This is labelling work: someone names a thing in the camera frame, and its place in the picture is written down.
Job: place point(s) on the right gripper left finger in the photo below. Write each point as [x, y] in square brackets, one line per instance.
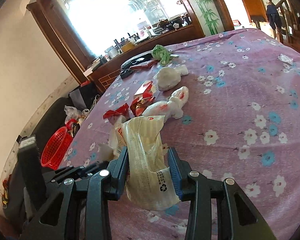
[60, 216]

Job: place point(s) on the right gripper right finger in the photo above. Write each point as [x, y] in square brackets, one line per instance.
[237, 217]

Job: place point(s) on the cream plastic bag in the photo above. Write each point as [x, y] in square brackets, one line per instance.
[149, 184]

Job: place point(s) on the white plastic bag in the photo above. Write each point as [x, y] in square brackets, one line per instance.
[171, 108]

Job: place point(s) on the red snack wrapper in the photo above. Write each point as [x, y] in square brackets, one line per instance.
[143, 97]

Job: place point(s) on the white tissue ball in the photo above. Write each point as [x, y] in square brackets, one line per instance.
[167, 78]

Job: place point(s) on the red plastic basket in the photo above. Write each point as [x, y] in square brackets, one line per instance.
[56, 148]

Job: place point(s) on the black sofa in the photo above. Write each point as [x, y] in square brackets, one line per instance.
[48, 123]

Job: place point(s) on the clear plastic bag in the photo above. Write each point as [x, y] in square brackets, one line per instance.
[72, 113]

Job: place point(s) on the black shopping bag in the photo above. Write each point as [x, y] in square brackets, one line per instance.
[83, 96]

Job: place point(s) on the pink floral tablecloth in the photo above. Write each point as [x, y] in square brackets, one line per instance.
[242, 121]

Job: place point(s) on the wooden counter ledge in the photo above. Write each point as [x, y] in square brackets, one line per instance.
[104, 76]

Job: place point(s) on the black case on table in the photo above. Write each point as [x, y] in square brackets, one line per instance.
[144, 61]

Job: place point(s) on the small white wrapper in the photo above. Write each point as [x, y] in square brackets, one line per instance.
[286, 59]

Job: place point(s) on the green crumpled cloth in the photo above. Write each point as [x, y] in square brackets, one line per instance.
[161, 54]

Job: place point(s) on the wooden stair railing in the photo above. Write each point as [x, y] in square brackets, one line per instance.
[289, 34]

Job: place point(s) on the person in blue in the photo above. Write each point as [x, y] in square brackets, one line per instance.
[274, 20]

